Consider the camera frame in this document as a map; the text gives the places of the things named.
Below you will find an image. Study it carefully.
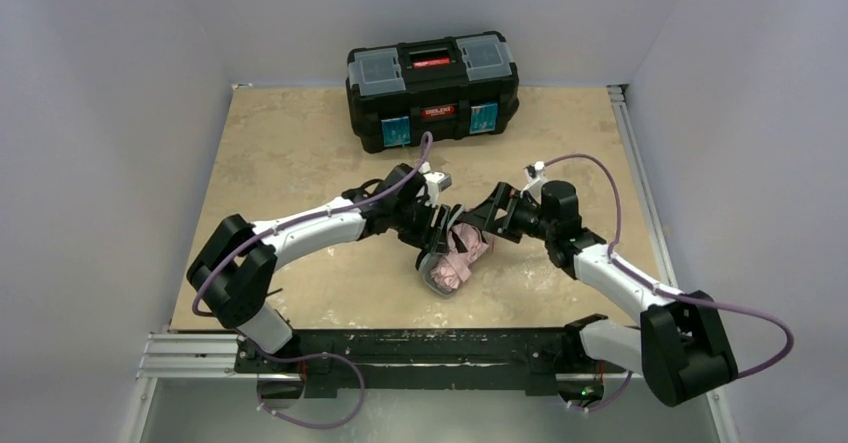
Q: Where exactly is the pink and black folding umbrella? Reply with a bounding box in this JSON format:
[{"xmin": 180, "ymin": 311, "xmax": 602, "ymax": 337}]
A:
[{"xmin": 424, "ymin": 223, "xmax": 493, "ymax": 295}]

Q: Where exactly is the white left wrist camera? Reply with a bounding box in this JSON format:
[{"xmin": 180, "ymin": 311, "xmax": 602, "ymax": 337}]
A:
[{"xmin": 419, "ymin": 161, "xmax": 452, "ymax": 207}]

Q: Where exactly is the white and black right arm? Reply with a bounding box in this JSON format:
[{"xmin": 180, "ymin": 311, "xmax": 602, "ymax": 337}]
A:
[{"xmin": 459, "ymin": 180, "xmax": 741, "ymax": 407}]

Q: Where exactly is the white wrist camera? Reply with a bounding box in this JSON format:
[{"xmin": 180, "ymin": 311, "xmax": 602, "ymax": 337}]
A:
[
  {"xmin": 522, "ymin": 161, "xmax": 548, "ymax": 201},
  {"xmin": 419, "ymin": 161, "xmax": 452, "ymax": 207}
]

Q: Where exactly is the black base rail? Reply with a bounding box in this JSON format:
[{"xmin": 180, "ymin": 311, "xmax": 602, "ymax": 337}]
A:
[{"xmin": 234, "ymin": 324, "xmax": 618, "ymax": 404}]

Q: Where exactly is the black plastic toolbox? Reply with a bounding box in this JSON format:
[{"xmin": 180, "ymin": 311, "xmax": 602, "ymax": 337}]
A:
[{"xmin": 345, "ymin": 31, "xmax": 520, "ymax": 154}]

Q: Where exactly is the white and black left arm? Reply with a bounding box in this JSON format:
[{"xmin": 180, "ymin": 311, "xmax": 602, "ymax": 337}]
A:
[{"xmin": 186, "ymin": 163, "xmax": 452, "ymax": 354}]

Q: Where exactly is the grey umbrella case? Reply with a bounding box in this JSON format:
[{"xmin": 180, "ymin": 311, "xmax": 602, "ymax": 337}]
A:
[{"xmin": 417, "ymin": 205, "xmax": 464, "ymax": 297}]

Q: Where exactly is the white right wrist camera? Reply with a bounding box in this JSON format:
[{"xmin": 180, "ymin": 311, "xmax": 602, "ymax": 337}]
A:
[{"xmin": 522, "ymin": 161, "xmax": 548, "ymax": 201}]

